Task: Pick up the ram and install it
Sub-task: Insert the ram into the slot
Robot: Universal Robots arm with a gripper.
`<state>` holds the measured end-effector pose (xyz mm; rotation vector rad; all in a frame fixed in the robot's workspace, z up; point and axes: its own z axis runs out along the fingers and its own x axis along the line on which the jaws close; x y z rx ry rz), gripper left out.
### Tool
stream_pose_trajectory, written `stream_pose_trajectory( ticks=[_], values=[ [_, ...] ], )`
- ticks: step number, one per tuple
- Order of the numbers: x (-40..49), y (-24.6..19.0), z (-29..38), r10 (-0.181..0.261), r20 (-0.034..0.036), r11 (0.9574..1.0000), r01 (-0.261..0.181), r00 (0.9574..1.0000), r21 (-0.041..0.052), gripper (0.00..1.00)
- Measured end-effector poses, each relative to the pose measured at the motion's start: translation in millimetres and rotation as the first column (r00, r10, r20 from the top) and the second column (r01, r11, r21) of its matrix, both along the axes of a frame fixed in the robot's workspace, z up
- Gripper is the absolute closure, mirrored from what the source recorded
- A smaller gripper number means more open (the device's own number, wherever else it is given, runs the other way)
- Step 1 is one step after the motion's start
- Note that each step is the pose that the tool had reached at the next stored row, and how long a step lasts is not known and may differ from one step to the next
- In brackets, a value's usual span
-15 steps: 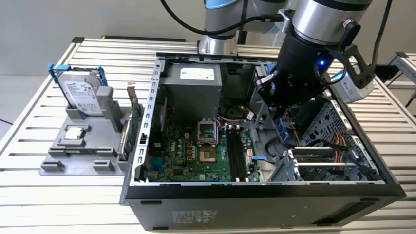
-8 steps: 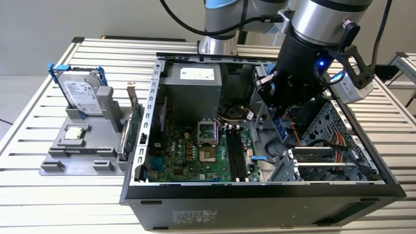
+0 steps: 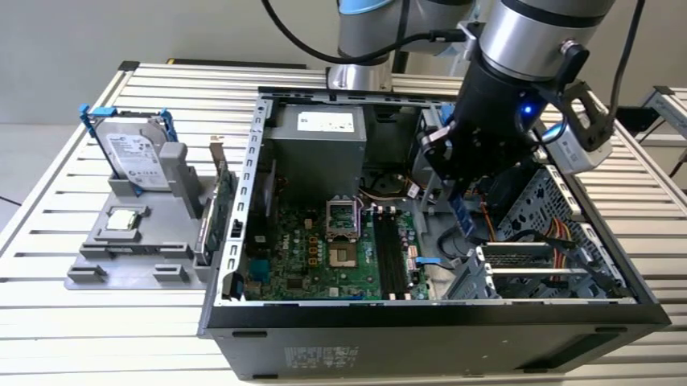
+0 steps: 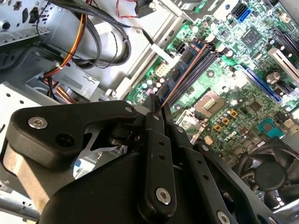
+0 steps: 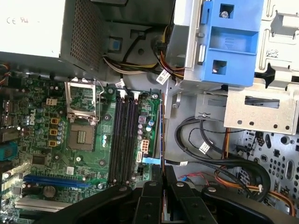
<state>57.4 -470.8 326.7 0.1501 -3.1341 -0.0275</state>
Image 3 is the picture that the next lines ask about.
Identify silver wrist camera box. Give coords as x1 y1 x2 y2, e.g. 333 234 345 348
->
539 120 614 175

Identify black camera cable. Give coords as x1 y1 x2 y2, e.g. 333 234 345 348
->
606 0 647 120
262 0 466 64

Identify black cable with blue plug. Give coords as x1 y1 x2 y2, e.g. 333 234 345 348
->
415 223 482 271

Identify grey power supply unit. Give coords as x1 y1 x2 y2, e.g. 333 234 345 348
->
266 103 370 202

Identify orange yellow flat wires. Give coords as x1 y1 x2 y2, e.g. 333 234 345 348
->
545 216 575 278

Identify hard disk in blue carrier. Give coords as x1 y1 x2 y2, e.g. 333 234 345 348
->
79 105 179 198

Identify thin socket locking lever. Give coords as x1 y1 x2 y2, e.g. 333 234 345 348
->
354 199 373 241

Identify CPU socket with gold pins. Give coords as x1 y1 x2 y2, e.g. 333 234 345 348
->
327 240 361 269

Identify silver CPU chip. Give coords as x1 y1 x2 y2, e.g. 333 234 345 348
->
104 209 142 231

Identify green Dell motherboard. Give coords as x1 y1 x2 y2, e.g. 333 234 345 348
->
245 199 431 302

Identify black RAM slot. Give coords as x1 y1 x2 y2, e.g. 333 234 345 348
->
377 205 399 301
370 205 393 301
382 205 407 301

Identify metal slat side table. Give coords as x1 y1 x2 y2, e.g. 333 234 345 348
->
635 84 687 146

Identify green graphics card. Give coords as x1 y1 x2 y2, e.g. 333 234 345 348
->
192 134 241 269

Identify round black fan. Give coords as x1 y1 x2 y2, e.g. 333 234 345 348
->
370 170 413 200

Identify black data cable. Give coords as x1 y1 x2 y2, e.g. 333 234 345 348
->
502 228 581 249

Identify power supply wire bundle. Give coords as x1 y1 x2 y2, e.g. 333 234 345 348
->
357 168 431 210

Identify grey plastic parts rack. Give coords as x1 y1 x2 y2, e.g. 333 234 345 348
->
63 142 238 291

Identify perforated metal disk cage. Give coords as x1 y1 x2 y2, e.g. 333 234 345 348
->
445 163 638 301

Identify black open PC case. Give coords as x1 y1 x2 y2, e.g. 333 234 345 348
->
196 86 674 381

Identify silver socket cover frame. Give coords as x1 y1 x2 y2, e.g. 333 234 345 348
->
326 195 361 238

